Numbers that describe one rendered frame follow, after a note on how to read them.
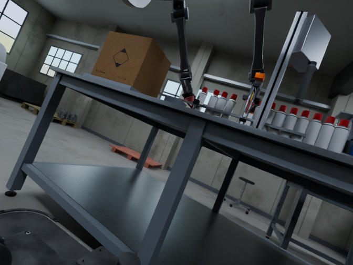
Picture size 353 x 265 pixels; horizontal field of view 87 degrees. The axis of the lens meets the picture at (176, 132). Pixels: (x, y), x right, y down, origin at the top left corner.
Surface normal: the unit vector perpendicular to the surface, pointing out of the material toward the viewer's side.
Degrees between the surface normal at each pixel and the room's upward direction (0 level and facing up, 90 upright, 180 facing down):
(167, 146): 90
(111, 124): 90
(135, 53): 90
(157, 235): 90
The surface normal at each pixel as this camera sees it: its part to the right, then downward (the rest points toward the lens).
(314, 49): 0.44, 0.15
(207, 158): -0.30, -0.17
